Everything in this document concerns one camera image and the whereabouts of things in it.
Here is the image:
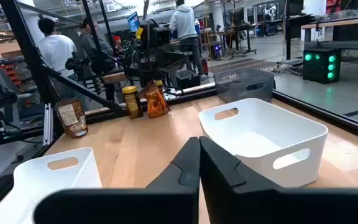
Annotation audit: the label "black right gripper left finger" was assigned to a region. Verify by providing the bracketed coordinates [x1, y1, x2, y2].
[33, 136, 201, 224]

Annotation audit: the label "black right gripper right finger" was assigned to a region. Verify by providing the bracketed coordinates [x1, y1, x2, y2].
[199, 136, 358, 224]

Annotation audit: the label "yellow-lid spice jar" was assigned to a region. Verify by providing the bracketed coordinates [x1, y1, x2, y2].
[155, 80, 165, 97]
[121, 85, 144, 120]

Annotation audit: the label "orange spice pouch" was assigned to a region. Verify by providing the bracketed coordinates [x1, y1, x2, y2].
[139, 80, 172, 119]

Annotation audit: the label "brown white-label spice pouch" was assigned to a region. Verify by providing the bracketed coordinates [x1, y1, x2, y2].
[55, 99, 89, 139]

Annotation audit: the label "white plastic handled bin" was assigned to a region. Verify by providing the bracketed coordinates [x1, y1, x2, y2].
[0, 147, 103, 224]
[198, 98, 329, 189]

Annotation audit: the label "blue lit monitor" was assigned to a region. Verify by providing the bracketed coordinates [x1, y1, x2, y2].
[127, 11, 141, 34]

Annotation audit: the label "red storage shelf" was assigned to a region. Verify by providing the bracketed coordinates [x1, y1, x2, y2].
[0, 62, 23, 88]

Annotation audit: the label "black computer green fans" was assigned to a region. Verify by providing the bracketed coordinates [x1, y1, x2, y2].
[302, 47, 342, 85]

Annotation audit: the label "wooden top workbench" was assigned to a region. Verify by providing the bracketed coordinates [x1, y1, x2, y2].
[300, 14, 358, 60]

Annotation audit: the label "silver aluminium bracket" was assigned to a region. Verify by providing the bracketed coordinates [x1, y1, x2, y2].
[43, 103, 55, 146]

